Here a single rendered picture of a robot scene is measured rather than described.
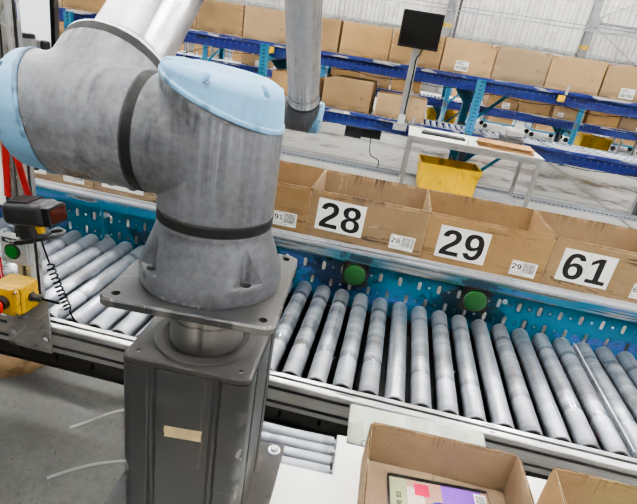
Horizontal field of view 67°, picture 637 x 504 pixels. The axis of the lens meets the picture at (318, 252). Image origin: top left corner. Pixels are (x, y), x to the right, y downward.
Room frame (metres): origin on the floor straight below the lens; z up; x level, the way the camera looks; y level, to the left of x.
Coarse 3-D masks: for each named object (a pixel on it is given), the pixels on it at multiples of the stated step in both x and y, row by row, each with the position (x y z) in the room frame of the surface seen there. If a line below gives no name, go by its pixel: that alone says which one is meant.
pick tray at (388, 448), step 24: (384, 432) 0.72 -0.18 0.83; (408, 432) 0.72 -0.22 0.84; (384, 456) 0.72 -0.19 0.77; (408, 456) 0.71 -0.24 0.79; (432, 456) 0.71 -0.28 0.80; (456, 456) 0.71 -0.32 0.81; (480, 456) 0.70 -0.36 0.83; (504, 456) 0.70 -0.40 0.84; (360, 480) 0.65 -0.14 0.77; (384, 480) 0.68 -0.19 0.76; (432, 480) 0.69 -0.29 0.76; (456, 480) 0.70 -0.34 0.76; (480, 480) 0.70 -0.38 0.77; (504, 480) 0.70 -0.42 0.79
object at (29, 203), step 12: (12, 204) 0.94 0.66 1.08; (24, 204) 0.94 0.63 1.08; (36, 204) 0.94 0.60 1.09; (48, 204) 0.95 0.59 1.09; (60, 204) 0.97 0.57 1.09; (12, 216) 0.93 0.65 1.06; (24, 216) 0.93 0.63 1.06; (36, 216) 0.93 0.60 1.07; (48, 216) 0.93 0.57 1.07; (60, 216) 0.96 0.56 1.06; (24, 228) 0.95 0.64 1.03; (36, 228) 0.95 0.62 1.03; (24, 240) 0.94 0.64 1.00
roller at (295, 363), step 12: (324, 288) 1.42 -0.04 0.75; (312, 300) 1.34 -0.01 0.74; (324, 300) 1.35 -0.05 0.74; (312, 312) 1.26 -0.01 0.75; (312, 324) 1.19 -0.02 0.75; (300, 336) 1.12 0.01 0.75; (312, 336) 1.14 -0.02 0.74; (300, 348) 1.06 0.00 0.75; (288, 360) 1.01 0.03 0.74; (300, 360) 1.02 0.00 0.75; (288, 372) 0.97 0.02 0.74; (300, 372) 0.98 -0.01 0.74
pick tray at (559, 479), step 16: (560, 480) 0.68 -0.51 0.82; (576, 480) 0.68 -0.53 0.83; (592, 480) 0.67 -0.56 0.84; (608, 480) 0.67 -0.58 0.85; (544, 496) 0.67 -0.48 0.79; (560, 496) 0.62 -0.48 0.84; (576, 496) 0.68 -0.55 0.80; (592, 496) 0.67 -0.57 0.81; (608, 496) 0.67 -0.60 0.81; (624, 496) 0.67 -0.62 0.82
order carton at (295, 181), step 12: (288, 168) 1.83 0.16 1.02; (300, 168) 1.83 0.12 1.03; (312, 168) 1.82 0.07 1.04; (288, 180) 1.83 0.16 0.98; (300, 180) 1.82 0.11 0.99; (312, 180) 1.82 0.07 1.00; (276, 192) 1.54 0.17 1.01; (288, 192) 1.54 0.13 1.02; (300, 192) 1.53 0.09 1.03; (276, 204) 1.54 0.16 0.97; (288, 204) 1.54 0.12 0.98; (300, 204) 1.53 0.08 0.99; (300, 216) 1.53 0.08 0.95; (288, 228) 1.54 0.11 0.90; (300, 228) 1.53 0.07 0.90
